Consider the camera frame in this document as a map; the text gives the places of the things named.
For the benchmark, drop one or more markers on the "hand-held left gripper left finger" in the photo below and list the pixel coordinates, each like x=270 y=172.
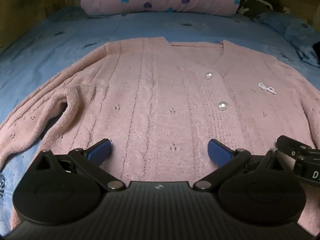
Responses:
x=101 y=151

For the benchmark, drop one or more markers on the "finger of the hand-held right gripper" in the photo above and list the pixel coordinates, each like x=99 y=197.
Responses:
x=290 y=145

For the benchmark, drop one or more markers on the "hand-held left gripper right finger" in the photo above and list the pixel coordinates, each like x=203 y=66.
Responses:
x=218 y=152

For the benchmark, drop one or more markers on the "pink knit cardigan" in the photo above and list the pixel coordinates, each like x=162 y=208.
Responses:
x=160 y=100

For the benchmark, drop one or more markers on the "blue dandelion-print pillow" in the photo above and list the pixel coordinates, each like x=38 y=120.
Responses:
x=290 y=27

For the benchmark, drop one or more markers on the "blue dandelion-print bed sheet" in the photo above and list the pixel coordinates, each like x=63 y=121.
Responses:
x=62 y=37

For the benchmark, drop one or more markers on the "dark fluffy cloth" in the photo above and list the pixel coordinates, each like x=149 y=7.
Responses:
x=260 y=5

